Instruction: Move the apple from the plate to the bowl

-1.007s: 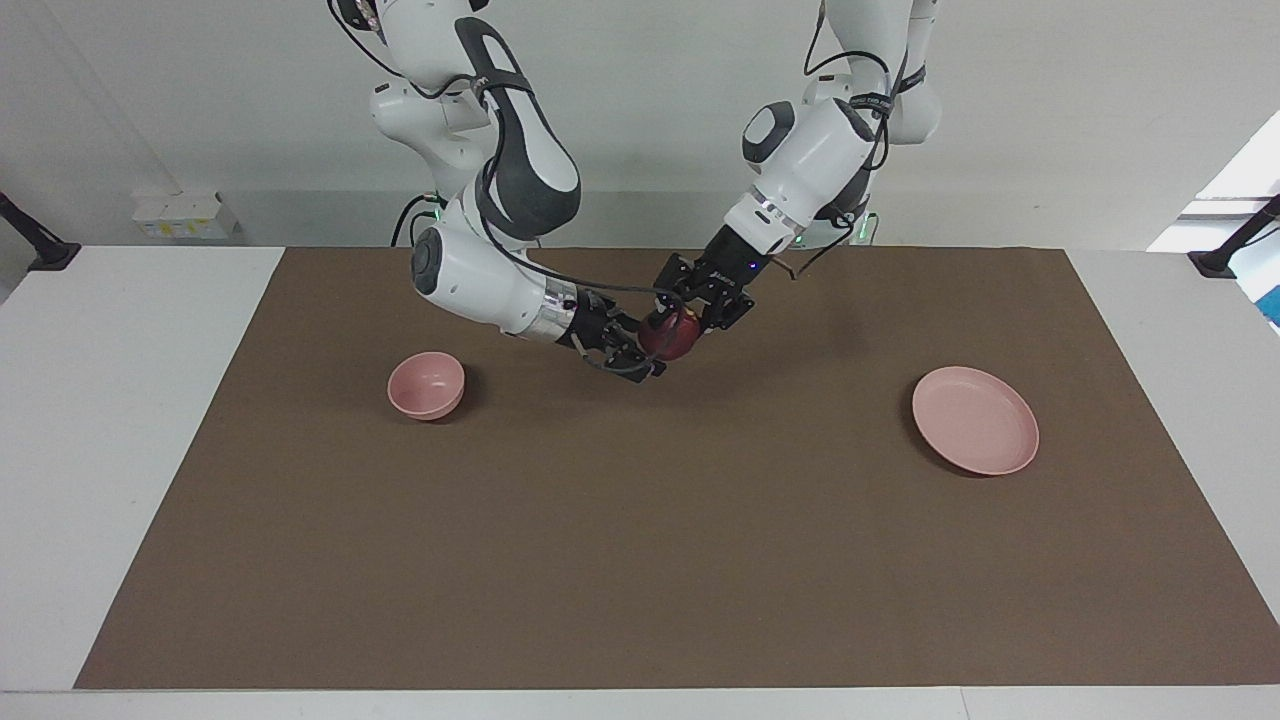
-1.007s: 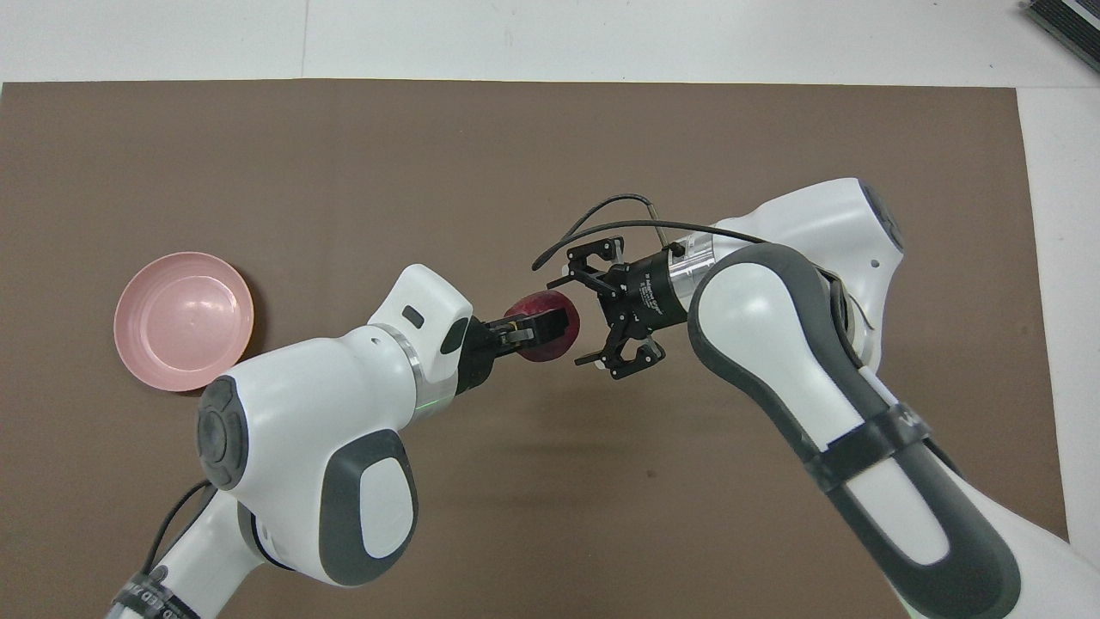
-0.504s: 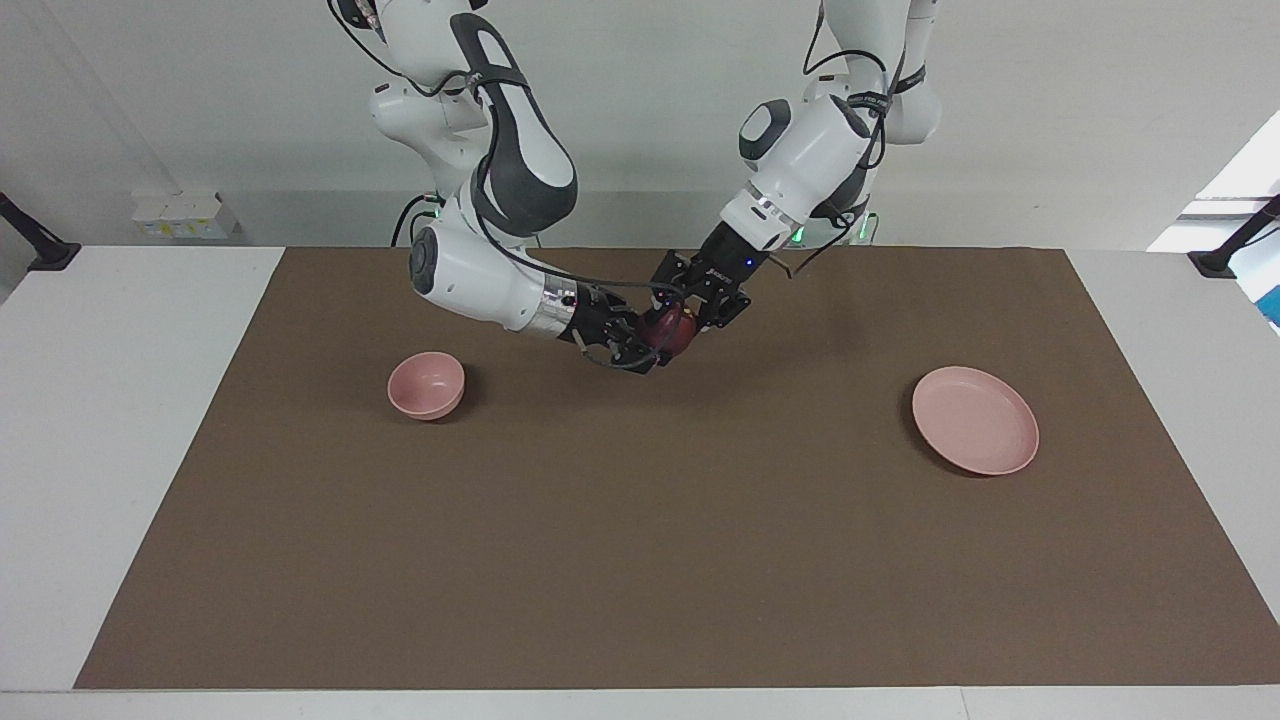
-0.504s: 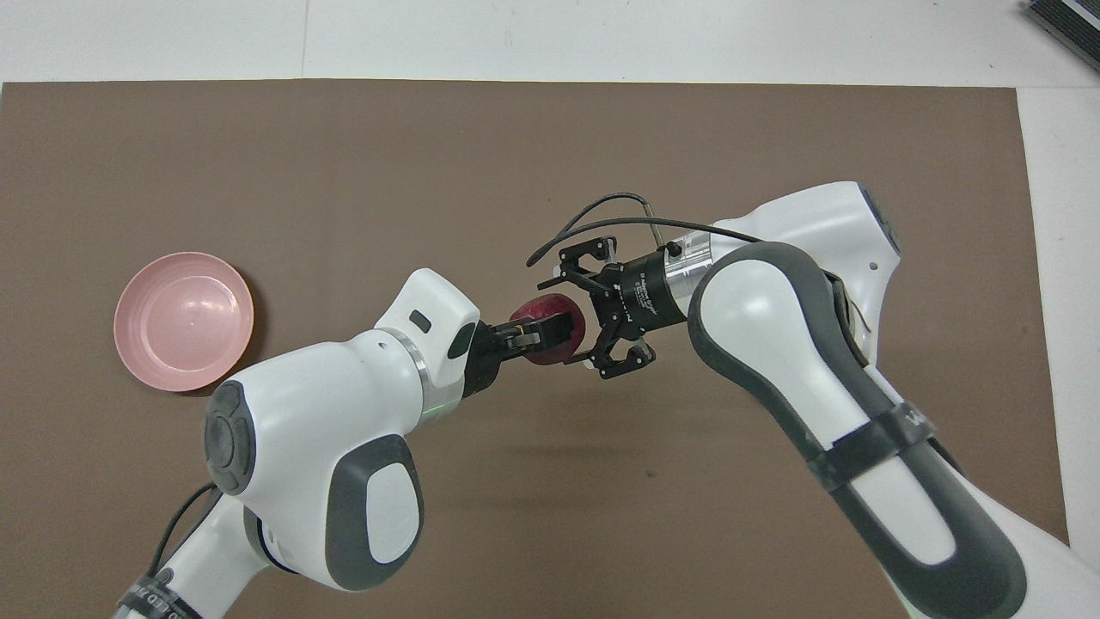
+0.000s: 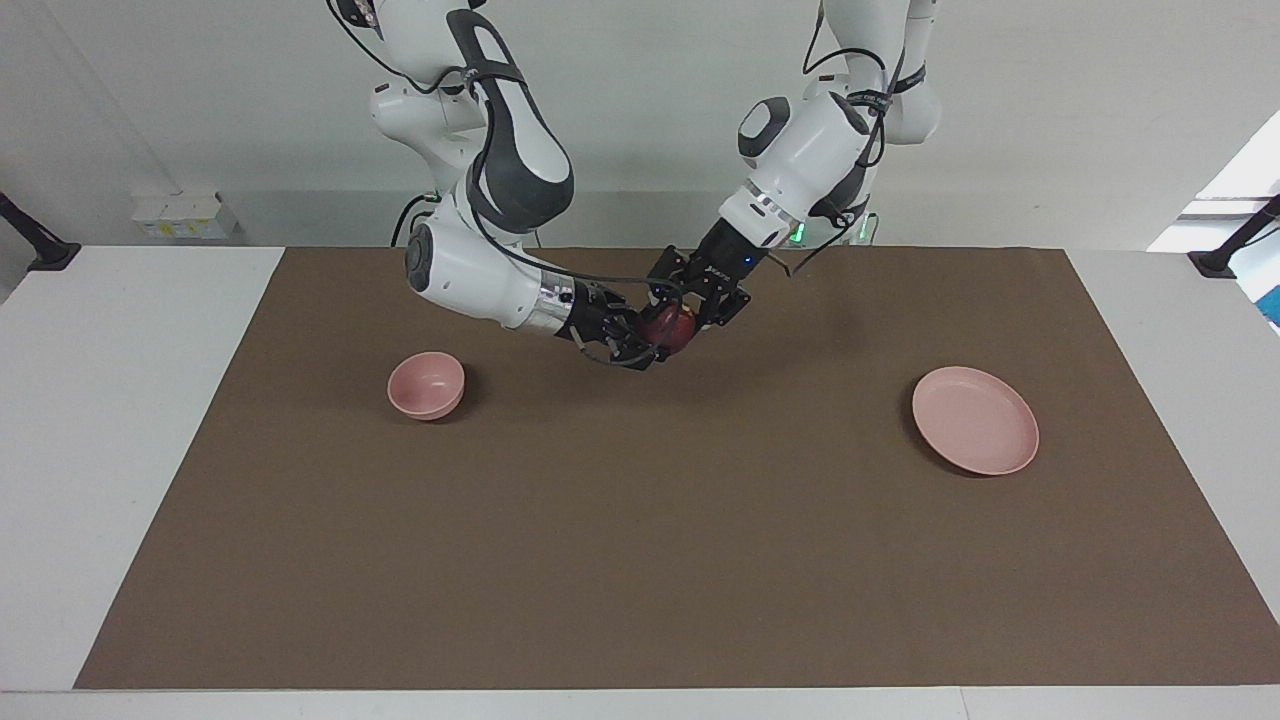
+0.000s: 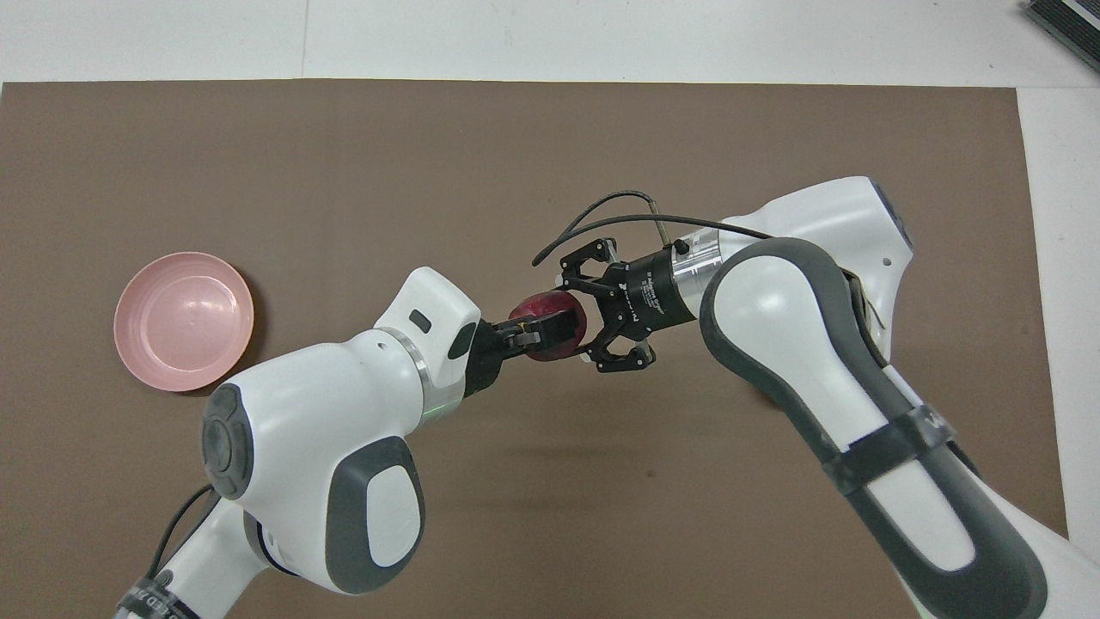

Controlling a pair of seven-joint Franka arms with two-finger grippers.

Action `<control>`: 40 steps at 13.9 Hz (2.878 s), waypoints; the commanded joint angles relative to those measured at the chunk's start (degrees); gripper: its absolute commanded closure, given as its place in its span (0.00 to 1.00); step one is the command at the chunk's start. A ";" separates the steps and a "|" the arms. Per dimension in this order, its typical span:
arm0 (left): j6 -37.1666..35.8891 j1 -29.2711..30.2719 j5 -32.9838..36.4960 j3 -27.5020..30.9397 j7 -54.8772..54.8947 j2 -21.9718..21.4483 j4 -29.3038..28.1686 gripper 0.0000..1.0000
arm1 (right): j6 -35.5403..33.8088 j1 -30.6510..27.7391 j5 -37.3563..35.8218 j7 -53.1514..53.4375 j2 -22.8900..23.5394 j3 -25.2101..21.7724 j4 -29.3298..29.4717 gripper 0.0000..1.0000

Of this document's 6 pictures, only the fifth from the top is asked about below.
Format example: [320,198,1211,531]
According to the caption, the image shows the blue object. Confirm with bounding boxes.
[1238,268,1280,333]

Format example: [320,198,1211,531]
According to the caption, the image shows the pink bowl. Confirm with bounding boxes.
[387,351,467,422]

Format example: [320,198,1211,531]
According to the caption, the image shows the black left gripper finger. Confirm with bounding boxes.
[692,298,743,335]
[646,274,689,317]

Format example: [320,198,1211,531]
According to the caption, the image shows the brown table mat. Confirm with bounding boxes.
[73,246,1280,691]

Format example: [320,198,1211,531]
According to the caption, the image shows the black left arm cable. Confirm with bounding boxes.
[788,0,926,281]

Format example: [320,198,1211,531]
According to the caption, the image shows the dark red apple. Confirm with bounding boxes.
[640,303,697,354]

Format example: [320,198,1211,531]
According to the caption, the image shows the pink plate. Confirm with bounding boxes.
[911,366,1041,477]

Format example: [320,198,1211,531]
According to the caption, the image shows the black clamp stand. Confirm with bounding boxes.
[1188,195,1280,280]
[0,192,82,273]

